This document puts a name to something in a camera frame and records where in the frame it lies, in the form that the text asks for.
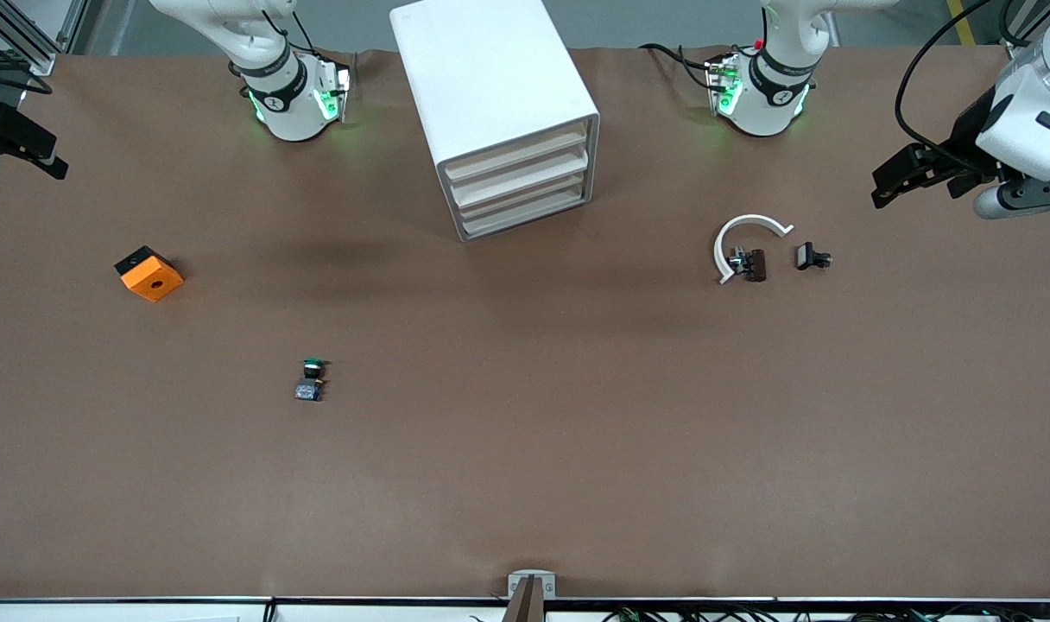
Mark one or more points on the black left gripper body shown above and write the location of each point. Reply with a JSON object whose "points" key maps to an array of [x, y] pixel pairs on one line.
{"points": [[972, 130]]}

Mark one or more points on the white plastic plate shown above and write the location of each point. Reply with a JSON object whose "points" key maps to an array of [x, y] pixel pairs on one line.
{"points": [[527, 217]]}

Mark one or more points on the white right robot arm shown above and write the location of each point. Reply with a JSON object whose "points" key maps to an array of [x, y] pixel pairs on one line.
{"points": [[290, 111]]}

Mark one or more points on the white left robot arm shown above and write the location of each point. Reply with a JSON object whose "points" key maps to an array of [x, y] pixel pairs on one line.
{"points": [[765, 105]]}

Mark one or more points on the black square push button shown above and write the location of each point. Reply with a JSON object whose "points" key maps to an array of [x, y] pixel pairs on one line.
{"points": [[807, 256]]}

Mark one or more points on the white plastic drawer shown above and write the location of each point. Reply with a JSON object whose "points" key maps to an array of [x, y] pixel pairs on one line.
{"points": [[516, 154], [525, 197], [521, 177]]}

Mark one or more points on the orange block with black part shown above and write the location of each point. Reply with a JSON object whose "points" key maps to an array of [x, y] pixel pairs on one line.
{"points": [[152, 278]]}

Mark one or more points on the aluminium frame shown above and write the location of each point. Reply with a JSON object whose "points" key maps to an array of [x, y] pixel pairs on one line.
{"points": [[15, 26]]}

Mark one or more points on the brown capped metal switch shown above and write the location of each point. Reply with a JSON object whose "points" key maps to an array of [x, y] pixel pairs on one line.
{"points": [[755, 264]]}

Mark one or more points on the white curved plastic bracket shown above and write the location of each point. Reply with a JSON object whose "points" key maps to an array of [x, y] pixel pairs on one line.
{"points": [[722, 246]]}

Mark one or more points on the green push button switch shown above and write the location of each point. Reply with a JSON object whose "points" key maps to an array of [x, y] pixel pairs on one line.
{"points": [[309, 380]]}

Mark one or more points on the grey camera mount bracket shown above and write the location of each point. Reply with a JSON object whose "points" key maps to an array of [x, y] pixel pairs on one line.
{"points": [[530, 586]]}

